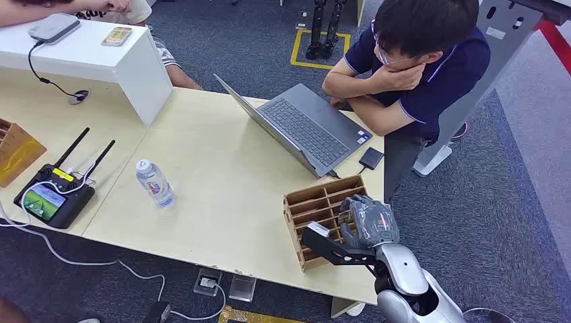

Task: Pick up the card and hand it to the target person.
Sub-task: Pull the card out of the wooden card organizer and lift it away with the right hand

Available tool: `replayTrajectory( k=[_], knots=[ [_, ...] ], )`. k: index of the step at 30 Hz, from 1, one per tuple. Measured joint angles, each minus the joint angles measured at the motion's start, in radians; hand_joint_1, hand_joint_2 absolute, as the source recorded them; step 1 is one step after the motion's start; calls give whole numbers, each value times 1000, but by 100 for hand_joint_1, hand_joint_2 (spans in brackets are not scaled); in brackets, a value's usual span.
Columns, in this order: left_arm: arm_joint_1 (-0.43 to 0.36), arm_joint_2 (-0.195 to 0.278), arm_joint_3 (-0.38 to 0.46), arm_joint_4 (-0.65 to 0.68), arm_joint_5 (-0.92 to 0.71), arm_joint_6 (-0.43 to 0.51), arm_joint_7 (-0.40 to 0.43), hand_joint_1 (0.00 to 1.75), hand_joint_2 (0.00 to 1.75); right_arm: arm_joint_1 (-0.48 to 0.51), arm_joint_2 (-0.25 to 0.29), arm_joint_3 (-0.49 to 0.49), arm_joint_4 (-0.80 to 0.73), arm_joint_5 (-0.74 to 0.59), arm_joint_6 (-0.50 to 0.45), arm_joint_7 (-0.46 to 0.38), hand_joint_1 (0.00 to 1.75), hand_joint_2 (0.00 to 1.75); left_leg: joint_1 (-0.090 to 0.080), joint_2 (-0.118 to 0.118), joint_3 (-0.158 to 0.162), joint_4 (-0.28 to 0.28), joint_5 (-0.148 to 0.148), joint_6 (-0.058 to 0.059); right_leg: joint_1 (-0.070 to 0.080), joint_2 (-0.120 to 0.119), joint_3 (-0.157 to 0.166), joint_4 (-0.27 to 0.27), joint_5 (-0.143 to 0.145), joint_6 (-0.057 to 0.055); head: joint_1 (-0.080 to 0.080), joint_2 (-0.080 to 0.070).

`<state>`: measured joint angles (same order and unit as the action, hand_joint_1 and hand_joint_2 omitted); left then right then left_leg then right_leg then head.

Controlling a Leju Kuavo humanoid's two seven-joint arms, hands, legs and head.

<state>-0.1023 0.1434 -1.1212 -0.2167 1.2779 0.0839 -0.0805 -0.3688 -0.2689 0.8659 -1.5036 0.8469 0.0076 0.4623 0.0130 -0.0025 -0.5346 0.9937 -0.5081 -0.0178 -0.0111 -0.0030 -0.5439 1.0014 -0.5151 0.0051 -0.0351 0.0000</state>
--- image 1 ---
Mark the yellow patterned card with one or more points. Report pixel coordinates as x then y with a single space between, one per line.
117 36

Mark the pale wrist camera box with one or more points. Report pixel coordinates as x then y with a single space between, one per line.
317 229

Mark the black external drive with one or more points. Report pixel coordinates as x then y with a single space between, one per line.
371 158

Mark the person's right forearm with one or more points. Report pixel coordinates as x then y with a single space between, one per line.
348 87

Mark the grey open laptop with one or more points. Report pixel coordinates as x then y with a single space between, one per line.
312 129

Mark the black controller with screen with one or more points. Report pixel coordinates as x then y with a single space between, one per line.
53 200

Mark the person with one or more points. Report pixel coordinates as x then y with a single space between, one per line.
446 76
111 13

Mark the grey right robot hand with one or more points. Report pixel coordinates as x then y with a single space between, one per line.
372 223

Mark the person's right hand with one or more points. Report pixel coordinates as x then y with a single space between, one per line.
397 78

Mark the grey metal stand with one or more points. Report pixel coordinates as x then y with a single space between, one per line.
495 53

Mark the white desk riser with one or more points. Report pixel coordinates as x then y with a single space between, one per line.
111 62

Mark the white table leg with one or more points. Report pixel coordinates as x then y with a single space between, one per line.
345 308

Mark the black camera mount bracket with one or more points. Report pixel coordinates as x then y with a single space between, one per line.
330 249

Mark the yellow floor tape square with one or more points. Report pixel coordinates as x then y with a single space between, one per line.
294 47

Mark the clear plastic water bottle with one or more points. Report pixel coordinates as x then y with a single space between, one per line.
155 185

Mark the black power adapter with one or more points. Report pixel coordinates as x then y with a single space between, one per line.
157 313

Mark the person's left forearm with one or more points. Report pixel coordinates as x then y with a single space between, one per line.
383 118

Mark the round grey desk grommet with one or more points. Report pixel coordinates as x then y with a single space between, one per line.
78 97

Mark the thin-rimmed eyeglasses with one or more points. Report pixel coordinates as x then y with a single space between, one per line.
383 54

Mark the red barrier strip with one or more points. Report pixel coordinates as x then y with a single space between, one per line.
555 42

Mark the flat grey device box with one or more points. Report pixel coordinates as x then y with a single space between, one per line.
53 27

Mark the yellow floor tape strip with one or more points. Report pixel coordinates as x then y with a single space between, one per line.
250 317

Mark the square floor socket box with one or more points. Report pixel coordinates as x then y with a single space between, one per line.
242 288
208 281

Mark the black and silver humanoid robot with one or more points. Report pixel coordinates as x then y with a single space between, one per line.
328 31

